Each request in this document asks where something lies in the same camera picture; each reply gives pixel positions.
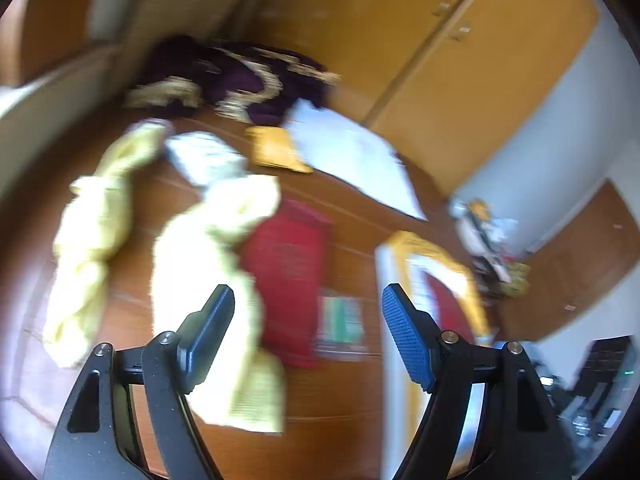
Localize red foil package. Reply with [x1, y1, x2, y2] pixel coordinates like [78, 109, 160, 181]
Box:
[240, 197, 332, 368]
[424, 273, 475, 344]

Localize yellow knotted towel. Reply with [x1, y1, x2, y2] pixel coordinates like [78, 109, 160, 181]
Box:
[42, 118, 172, 368]

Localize brown wooden door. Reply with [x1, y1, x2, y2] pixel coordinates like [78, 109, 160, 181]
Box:
[498, 180, 639, 341]

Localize yellow lined white box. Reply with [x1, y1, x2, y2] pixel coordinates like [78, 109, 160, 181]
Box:
[375, 231, 495, 479]

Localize white paper sheets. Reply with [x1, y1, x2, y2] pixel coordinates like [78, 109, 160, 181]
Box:
[284, 100, 426, 221]

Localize small yellow foil packet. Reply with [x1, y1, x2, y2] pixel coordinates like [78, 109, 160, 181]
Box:
[245, 126, 312, 174]

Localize yellow wooden wardrobe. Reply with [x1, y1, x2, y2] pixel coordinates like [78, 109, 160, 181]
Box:
[248, 0, 598, 194]

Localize purple fringed velvet cloth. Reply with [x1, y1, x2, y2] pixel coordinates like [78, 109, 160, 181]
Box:
[125, 35, 341, 127]

